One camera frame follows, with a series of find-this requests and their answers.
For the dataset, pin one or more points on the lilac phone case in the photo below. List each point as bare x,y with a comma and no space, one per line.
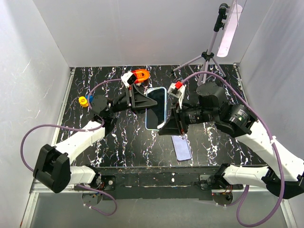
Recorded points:
181,148

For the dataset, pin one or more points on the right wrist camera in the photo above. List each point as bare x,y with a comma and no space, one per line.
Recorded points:
177,90

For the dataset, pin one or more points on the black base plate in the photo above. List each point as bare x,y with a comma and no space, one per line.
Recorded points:
156,182

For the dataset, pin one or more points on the white light bar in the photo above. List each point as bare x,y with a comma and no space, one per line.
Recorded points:
230,27

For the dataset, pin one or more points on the lilac tripod stand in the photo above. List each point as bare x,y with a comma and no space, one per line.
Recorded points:
208,55

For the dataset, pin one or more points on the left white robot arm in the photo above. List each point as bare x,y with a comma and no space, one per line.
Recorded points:
54,164

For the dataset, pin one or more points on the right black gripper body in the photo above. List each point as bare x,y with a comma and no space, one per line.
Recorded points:
192,115

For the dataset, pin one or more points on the red orange toy boat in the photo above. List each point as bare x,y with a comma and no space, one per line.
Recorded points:
141,75

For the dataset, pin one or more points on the blue toy block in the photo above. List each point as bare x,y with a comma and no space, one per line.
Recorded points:
89,98

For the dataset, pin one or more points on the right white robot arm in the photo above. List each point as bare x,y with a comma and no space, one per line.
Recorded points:
282,167

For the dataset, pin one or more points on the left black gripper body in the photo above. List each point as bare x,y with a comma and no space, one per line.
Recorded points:
122,103

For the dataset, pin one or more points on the phone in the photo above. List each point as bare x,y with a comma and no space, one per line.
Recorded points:
155,117

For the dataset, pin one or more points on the yellow toy block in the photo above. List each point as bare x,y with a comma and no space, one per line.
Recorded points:
84,101

